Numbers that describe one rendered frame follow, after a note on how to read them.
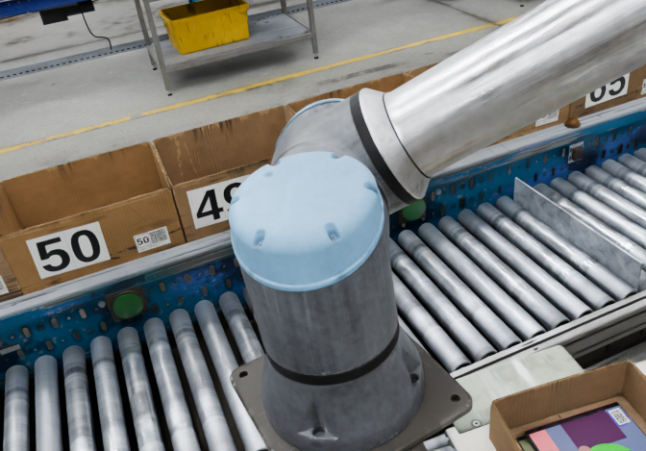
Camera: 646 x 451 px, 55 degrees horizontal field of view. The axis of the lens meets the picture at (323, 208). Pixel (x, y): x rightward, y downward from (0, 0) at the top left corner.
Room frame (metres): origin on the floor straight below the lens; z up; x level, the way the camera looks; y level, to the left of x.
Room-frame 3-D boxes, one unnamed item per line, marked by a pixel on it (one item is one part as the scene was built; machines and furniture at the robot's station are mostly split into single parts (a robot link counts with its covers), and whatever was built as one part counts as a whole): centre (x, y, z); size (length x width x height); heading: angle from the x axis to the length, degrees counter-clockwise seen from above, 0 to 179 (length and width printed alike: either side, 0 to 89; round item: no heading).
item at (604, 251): (1.30, -0.63, 0.76); 0.46 x 0.01 x 0.09; 19
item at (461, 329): (1.16, -0.23, 0.72); 0.52 x 0.05 x 0.05; 19
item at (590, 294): (1.27, -0.54, 0.72); 0.52 x 0.05 x 0.05; 19
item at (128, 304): (1.17, 0.49, 0.81); 0.07 x 0.01 x 0.07; 109
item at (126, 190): (1.37, 0.58, 0.96); 0.39 x 0.29 x 0.17; 109
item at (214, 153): (1.49, 0.21, 0.96); 0.39 x 0.29 x 0.17; 109
